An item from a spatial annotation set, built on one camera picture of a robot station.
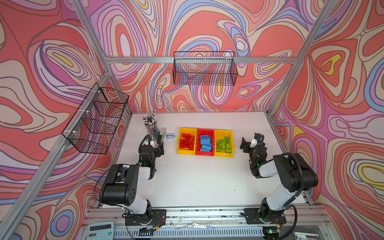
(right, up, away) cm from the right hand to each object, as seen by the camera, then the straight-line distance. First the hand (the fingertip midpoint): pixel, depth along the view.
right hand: (250, 140), depth 95 cm
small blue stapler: (-53, +2, +9) cm, 54 cm away
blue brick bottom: (-28, -4, +1) cm, 28 cm away
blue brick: (-29, +2, +7) cm, 30 cm away
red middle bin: (-32, +5, +10) cm, 34 cm away
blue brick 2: (-29, -1, +3) cm, 29 cm away
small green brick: (-15, -4, +1) cm, 15 cm away
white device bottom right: (+14, -41, -28) cm, 52 cm away
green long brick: (-14, -1, +4) cm, 15 cm away
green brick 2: (-20, -1, +1) cm, 20 cm away
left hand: (-62, -1, -1) cm, 62 cm away
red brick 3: (-39, 0, +3) cm, 39 cm away
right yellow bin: (-20, +4, +2) cm, 20 cm away
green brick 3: (-15, -6, -1) cm, 16 cm away
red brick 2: (-39, -3, +3) cm, 39 cm away
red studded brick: (-41, +2, +8) cm, 42 cm away
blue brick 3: (-31, -6, +1) cm, 31 cm away
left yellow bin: (-46, +4, +4) cm, 47 cm away
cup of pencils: (-64, +13, -4) cm, 65 cm away
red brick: (-44, -2, +4) cm, 45 cm away
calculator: (-80, -40, -26) cm, 94 cm away
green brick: (-20, -4, 0) cm, 20 cm away
